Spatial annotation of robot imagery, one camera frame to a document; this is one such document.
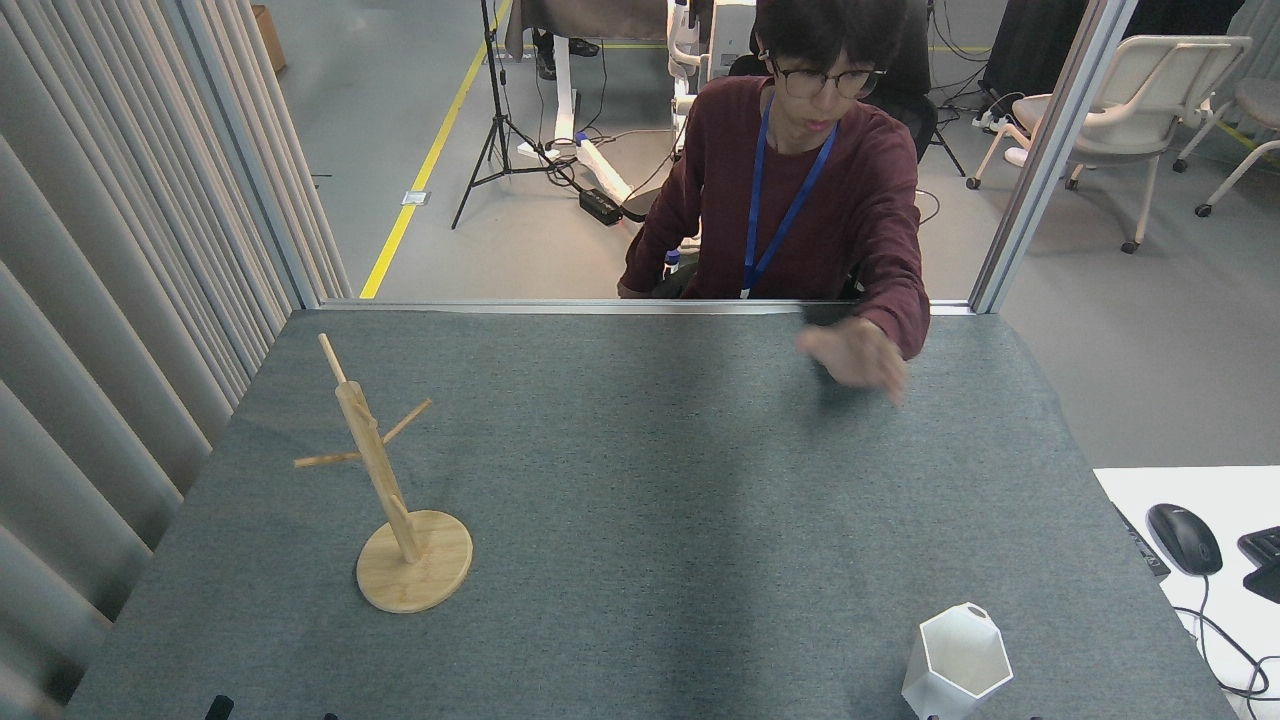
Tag black computer mouse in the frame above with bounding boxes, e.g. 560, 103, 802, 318
1146, 503, 1224, 577

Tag grey office chair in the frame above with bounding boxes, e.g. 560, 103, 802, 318
1172, 78, 1280, 218

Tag person's left hand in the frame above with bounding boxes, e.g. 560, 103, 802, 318
797, 317, 909, 406

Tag silver frame rail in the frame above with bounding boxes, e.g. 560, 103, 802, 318
318, 298, 974, 317

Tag cardboard box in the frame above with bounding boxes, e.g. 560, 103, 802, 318
250, 5, 289, 77

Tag white hexagonal cup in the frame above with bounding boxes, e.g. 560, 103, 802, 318
901, 602, 1014, 720

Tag white office chair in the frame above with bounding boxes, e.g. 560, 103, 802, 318
965, 35, 1253, 254

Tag blue lanyard with badge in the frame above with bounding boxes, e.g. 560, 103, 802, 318
741, 95, 839, 300

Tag white stand on wheels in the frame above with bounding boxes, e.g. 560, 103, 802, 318
517, 35, 637, 203

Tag wooden cup rack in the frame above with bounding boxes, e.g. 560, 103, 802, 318
293, 333, 474, 614

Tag grey pleated curtain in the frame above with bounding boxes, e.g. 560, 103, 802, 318
0, 0, 353, 720

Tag white desk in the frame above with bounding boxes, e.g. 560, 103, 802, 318
1092, 465, 1280, 720

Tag grey table cloth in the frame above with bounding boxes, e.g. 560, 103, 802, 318
65, 308, 1241, 720

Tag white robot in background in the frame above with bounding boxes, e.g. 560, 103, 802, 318
666, 0, 758, 153

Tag yellow floor tape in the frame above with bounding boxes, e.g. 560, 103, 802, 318
359, 0, 514, 300

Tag black tripod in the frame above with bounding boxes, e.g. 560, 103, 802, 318
452, 0, 578, 231

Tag black mouse cable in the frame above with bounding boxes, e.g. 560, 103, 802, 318
1170, 574, 1280, 701

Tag black glasses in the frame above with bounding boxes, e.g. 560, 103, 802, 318
757, 50, 888, 101

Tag silver frame post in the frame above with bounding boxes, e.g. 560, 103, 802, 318
968, 0, 1141, 315

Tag person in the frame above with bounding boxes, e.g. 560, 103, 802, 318
617, 0, 931, 361

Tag black office chair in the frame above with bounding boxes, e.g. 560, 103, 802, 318
728, 0, 941, 163

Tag black keyboard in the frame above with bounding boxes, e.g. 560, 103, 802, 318
1237, 526, 1280, 605

